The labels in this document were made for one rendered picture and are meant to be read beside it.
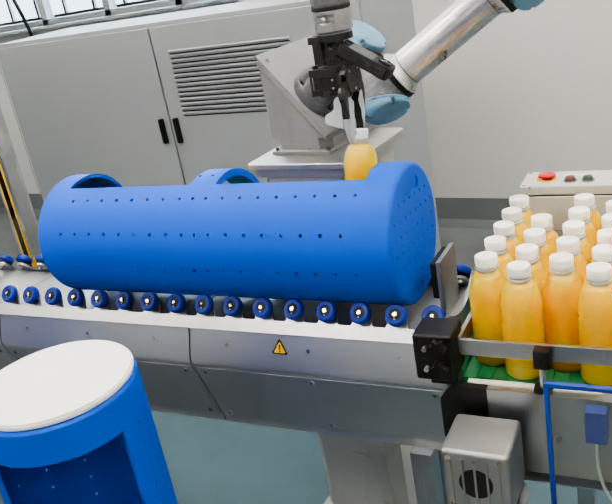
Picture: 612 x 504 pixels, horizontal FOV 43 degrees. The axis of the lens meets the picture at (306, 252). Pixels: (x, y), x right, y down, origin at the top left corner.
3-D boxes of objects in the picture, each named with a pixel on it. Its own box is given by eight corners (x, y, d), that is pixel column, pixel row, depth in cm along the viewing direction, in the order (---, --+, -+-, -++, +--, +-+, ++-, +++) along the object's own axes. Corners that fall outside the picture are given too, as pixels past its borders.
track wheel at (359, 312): (353, 302, 155) (349, 300, 154) (373, 303, 153) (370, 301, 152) (350, 324, 154) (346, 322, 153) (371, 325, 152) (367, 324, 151)
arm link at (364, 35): (346, 54, 201) (376, 15, 192) (368, 93, 196) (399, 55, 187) (311, 49, 193) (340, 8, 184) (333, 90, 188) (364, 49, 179)
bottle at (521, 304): (555, 372, 133) (549, 275, 126) (520, 385, 131) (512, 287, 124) (532, 355, 139) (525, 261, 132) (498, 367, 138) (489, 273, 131)
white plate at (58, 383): (-41, 381, 139) (-39, 386, 140) (-15, 449, 116) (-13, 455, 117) (105, 324, 151) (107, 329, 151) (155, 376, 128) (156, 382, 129)
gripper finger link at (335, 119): (330, 143, 156) (326, 97, 154) (357, 142, 154) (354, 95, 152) (324, 145, 154) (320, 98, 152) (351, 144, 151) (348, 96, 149)
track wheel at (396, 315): (387, 304, 152) (384, 302, 150) (409, 305, 150) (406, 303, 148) (385, 326, 151) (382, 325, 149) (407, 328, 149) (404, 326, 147)
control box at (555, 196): (530, 213, 176) (527, 170, 172) (625, 213, 167) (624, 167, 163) (522, 230, 168) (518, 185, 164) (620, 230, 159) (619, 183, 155)
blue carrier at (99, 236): (127, 267, 208) (106, 163, 200) (441, 277, 168) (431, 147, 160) (51, 306, 184) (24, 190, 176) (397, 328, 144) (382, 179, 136)
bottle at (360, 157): (341, 229, 160) (334, 140, 155) (362, 221, 165) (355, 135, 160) (369, 232, 155) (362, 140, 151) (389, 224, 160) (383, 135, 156)
